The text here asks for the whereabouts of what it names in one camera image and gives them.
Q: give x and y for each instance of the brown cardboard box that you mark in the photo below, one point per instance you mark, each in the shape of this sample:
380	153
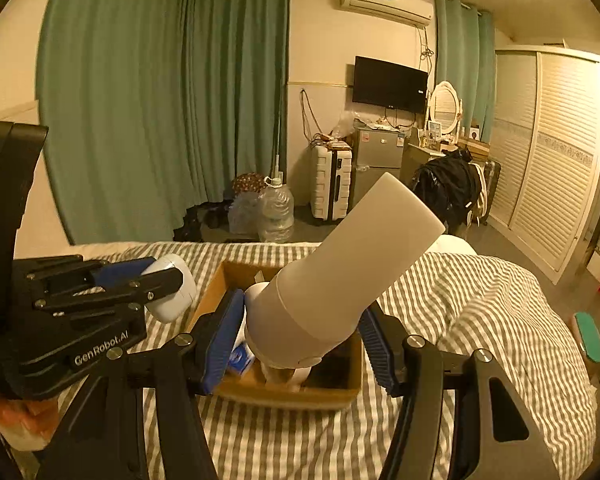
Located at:
280	397

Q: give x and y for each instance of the white bed sheet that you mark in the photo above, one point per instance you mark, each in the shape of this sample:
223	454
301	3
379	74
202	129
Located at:
455	245

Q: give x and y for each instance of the white plastic bottle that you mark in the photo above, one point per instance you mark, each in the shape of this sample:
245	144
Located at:
340	270

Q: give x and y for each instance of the clear plastic bag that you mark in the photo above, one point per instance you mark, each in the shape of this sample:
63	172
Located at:
347	127

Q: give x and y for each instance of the black bag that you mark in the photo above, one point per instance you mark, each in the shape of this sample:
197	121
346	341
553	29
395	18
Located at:
200	222

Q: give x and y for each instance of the silver suitcase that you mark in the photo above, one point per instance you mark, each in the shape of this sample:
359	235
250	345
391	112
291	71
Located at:
490	190

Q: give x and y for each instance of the thin white pole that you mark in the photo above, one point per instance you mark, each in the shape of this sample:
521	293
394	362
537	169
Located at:
278	145

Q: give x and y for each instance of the white suitcase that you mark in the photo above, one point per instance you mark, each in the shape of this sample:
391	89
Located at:
327	180

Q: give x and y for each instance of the white air conditioner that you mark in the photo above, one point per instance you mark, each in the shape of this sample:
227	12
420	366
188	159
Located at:
385	2

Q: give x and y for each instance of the green curtain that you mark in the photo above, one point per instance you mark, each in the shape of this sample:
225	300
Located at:
462	60
235	85
115	110

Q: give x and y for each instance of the silver small fridge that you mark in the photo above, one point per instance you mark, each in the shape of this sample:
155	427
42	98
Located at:
375	152

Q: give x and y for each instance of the black wall television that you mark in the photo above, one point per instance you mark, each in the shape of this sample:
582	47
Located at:
390	85

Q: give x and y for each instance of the oval white vanity mirror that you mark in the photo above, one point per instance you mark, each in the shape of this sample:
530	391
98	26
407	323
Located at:
445	107

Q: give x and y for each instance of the orange white packet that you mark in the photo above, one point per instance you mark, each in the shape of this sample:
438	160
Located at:
25	425

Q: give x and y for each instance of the green oval stool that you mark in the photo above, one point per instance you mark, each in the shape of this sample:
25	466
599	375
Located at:
591	336

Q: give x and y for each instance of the small photo frame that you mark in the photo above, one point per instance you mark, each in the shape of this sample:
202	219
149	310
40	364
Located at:
434	129

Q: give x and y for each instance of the brown patterned bag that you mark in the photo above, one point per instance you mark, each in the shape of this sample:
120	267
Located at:
247	183

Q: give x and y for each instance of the white rounded case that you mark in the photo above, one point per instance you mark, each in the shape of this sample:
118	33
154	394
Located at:
172	312

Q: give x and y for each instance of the white louvered wardrobe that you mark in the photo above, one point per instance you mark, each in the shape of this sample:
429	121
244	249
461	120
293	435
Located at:
550	160

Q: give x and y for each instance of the blue white tissue pack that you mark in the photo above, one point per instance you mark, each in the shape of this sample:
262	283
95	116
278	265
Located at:
240	357

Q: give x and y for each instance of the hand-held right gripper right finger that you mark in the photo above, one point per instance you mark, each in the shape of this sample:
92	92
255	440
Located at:
380	355

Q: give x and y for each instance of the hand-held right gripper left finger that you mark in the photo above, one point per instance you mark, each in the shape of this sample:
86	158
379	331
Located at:
225	345

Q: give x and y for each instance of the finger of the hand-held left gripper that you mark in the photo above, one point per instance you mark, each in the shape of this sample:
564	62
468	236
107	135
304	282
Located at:
120	272
145	291

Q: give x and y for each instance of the clear empty water bottle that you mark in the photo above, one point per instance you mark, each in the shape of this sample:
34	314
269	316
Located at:
242	215

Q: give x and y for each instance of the cream dressing table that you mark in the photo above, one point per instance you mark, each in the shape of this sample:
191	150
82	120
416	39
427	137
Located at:
415	152

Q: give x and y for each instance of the large clear water jug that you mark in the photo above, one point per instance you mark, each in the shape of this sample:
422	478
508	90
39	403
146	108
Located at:
276	212

